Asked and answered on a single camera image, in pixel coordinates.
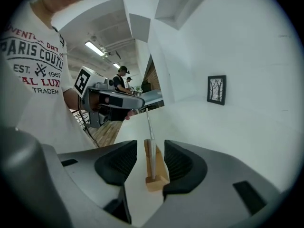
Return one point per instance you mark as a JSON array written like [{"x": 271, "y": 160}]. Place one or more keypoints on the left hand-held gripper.
[{"x": 82, "y": 82}]

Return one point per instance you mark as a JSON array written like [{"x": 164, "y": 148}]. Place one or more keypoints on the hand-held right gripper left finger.
[{"x": 83, "y": 174}]

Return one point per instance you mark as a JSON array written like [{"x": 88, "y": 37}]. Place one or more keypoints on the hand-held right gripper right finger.
[{"x": 213, "y": 186}]

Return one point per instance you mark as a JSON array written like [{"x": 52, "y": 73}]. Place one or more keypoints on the small wooden block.
[{"x": 148, "y": 160}]

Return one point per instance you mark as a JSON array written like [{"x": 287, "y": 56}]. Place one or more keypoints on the person's left forearm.
[{"x": 71, "y": 98}]

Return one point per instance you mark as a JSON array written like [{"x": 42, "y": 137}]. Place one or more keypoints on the person's left hand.
[{"x": 130, "y": 115}]

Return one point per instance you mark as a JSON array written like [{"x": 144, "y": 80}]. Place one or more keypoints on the light blue table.
[{"x": 154, "y": 96}]

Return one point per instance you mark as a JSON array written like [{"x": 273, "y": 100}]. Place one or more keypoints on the long ceiling light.
[
  {"x": 95, "y": 48},
  {"x": 116, "y": 65}
]

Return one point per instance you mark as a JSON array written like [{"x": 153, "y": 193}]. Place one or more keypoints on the white table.
[{"x": 202, "y": 127}]

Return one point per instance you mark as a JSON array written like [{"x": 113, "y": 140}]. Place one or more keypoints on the white printed t-shirt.
[{"x": 35, "y": 98}]

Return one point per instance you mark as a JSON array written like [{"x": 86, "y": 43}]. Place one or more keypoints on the black picture frame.
[{"x": 216, "y": 89}]

